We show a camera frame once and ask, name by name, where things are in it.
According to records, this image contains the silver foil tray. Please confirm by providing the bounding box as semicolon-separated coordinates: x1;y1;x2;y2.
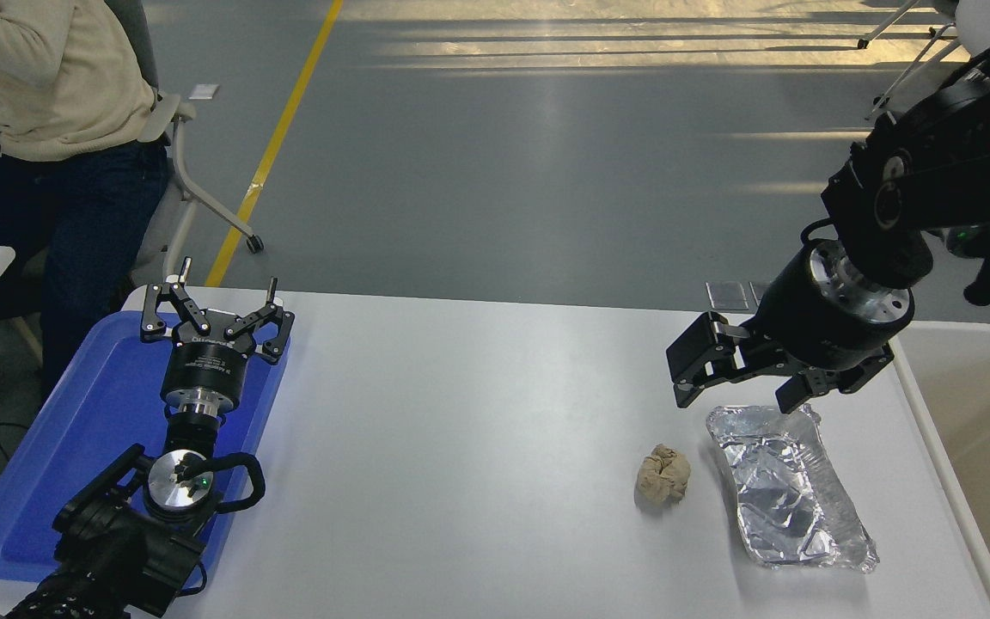
706;404;880;574

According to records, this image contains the crumpled tan paper ball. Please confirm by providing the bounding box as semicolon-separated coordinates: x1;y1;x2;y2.
635;444;692;506

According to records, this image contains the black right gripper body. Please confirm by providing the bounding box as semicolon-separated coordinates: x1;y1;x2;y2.
751;245;895;379

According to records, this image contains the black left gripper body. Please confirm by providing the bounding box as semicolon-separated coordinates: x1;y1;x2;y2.
160;307;266;405

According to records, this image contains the grey office chair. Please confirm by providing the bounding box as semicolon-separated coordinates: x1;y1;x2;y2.
104;0;266;289

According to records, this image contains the seated person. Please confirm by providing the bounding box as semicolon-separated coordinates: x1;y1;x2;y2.
0;0;174;401

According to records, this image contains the white frame chair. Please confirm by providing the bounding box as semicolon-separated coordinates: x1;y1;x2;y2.
866;26;970;121

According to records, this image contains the blue plastic tray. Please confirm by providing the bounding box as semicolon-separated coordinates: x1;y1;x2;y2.
0;309;291;594

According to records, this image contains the rolling chair base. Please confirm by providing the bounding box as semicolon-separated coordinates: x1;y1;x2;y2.
856;0;956;50

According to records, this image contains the large pale bin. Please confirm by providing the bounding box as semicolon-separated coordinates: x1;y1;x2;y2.
889;320;990;619

